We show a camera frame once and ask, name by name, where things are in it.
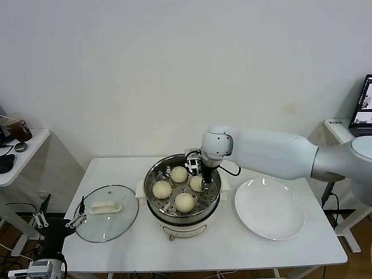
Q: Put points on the cream electric cooker pot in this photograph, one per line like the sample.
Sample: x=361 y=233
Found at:
x=186 y=228

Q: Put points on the white round plate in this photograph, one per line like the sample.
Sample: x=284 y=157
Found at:
x=270 y=209

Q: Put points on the black computer mouse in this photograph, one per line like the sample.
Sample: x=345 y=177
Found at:
x=6 y=163

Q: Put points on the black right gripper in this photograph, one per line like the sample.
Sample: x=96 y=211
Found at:
x=208 y=173

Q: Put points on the white side table with laptop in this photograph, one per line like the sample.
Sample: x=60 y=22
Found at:
x=334 y=132

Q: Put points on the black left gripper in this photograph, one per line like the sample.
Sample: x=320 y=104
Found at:
x=54 y=232

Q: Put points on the white wall socket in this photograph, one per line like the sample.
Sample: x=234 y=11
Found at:
x=41 y=194

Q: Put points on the white side table with cup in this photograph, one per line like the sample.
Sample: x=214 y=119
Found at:
x=35 y=145

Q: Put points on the printed label sticker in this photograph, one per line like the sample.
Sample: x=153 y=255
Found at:
x=334 y=122

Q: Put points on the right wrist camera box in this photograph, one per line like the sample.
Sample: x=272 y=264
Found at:
x=193 y=164

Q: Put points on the stainless steel steamer basket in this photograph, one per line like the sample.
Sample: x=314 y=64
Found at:
x=209 y=197

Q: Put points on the white steamed baozi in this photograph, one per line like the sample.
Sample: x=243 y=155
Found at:
x=184 y=202
x=178 y=174
x=195 y=183
x=161 y=189

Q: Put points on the grey laptop with lit screen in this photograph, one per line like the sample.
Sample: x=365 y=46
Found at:
x=363 y=101

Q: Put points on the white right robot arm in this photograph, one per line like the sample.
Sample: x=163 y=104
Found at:
x=270 y=154

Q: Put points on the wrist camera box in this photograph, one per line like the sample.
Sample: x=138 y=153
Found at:
x=40 y=267
x=193 y=164

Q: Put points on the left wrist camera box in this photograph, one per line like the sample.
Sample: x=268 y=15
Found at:
x=40 y=267

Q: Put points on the iced tea plastic cup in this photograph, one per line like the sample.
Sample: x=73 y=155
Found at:
x=20 y=129

